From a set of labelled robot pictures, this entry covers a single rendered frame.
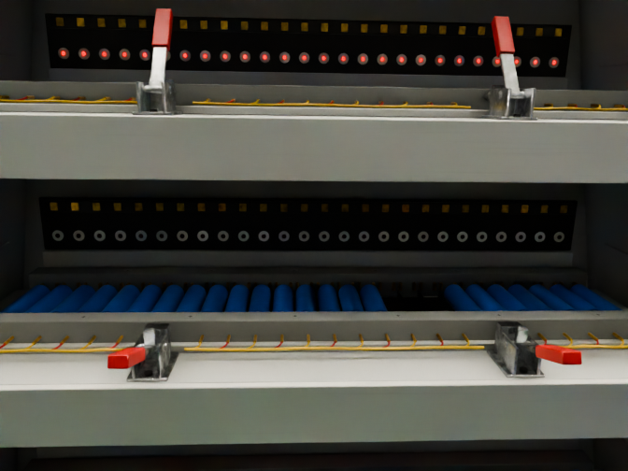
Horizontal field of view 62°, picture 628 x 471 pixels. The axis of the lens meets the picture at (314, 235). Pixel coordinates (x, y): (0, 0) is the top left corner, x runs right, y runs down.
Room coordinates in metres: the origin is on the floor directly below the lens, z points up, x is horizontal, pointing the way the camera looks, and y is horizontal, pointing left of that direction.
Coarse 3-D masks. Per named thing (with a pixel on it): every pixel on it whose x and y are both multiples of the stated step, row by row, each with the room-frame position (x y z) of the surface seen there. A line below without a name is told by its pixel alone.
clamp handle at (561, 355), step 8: (520, 336) 0.38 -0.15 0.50; (520, 344) 0.38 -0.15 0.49; (528, 344) 0.37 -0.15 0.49; (536, 352) 0.35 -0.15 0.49; (544, 352) 0.34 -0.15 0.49; (552, 352) 0.33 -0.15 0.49; (560, 352) 0.32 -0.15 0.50; (568, 352) 0.32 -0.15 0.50; (576, 352) 0.32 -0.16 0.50; (552, 360) 0.33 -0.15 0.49; (560, 360) 0.32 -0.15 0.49; (568, 360) 0.32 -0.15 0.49; (576, 360) 0.32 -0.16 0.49
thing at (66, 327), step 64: (0, 320) 0.40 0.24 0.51; (64, 320) 0.40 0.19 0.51; (128, 320) 0.40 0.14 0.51; (192, 320) 0.41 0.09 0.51; (256, 320) 0.41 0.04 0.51; (320, 320) 0.41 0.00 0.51; (384, 320) 0.41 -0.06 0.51; (448, 320) 0.41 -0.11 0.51; (512, 320) 0.42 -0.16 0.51; (576, 320) 0.42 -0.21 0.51
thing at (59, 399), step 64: (0, 256) 0.50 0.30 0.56; (64, 256) 0.52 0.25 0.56; (128, 256) 0.53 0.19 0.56; (192, 256) 0.53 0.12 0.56; (256, 256) 0.53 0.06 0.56; (320, 256) 0.53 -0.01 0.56; (384, 256) 0.54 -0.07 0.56; (448, 256) 0.54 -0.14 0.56; (512, 256) 0.54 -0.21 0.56; (0, 384) 0.36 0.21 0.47; (64, 384) 0.36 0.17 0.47; (128, 384) 0.36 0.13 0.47; (192, 384) 0.36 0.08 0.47; (256, 384) 0.36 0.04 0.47; (320, 384) 0.37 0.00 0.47; (384, 384) 0.37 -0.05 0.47; (448, 384) 0.37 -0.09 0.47; (512, 384) 0.37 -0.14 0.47; (576, 384) 0.37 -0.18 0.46
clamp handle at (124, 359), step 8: (144, 336) 0.37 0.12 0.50; (152, 336) 0.37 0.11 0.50; (152, 344) 0.37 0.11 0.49; (120, 352) 0.31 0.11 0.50; (128, 352) 0.31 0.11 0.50; (136, 352) 0.32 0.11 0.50; (144, 352) 0.34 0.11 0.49; (112, 360) 0.30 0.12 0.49; (120, 360) 0.30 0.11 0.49; (128, 360) 0.30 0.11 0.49; (136, 360) 0.32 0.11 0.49; (112, 368) 0.30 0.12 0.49; (120, 368) 0.30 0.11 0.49
